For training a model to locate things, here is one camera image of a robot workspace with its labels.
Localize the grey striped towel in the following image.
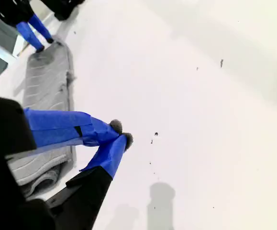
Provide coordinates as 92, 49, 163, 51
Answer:
9, 35, 78, 199

